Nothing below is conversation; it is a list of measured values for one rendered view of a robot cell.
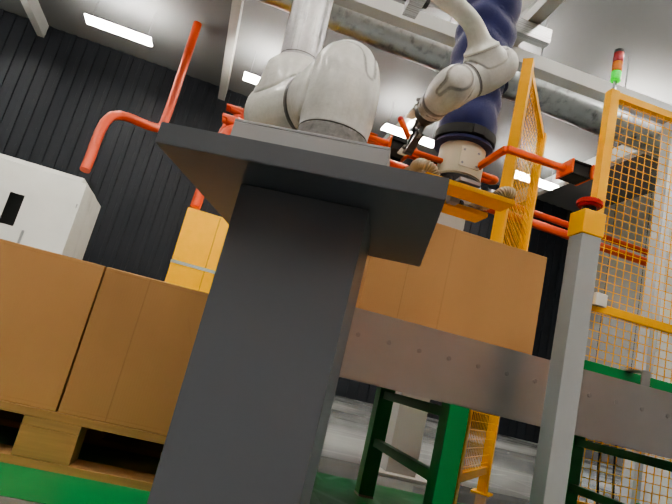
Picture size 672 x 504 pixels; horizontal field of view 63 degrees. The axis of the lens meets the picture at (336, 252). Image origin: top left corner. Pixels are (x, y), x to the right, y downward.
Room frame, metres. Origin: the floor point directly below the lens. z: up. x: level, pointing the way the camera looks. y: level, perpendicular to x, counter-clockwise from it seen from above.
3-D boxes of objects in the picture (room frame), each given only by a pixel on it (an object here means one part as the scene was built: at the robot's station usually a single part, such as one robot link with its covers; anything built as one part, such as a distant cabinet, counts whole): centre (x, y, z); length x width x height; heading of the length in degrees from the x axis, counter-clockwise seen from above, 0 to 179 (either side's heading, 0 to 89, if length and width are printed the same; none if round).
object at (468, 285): (1.89, -0.36, 0.75); 0.60 x 0.40 x 0.40; 101
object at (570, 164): (1.68, -0.71, 1.24); 0.09 x 0.08 x 0.05; 11
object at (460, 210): (1.98, -0.35, 1.13); 0.34 x 0.10 x 0.05; 101
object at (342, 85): (1.11, 0.08, 1.00); 0.18 x 0.16 x 0.22; 42
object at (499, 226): (2.70, -0.87, 1.05); 0.87 x 0.10 x 2.10; 152
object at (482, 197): (1.79, -0.39, 1.13); 0.34 x 0.10 x 0.05; 101
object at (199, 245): (9.37, 1.56, 1.24); 2.22 x 0.91 x 2.48; 103
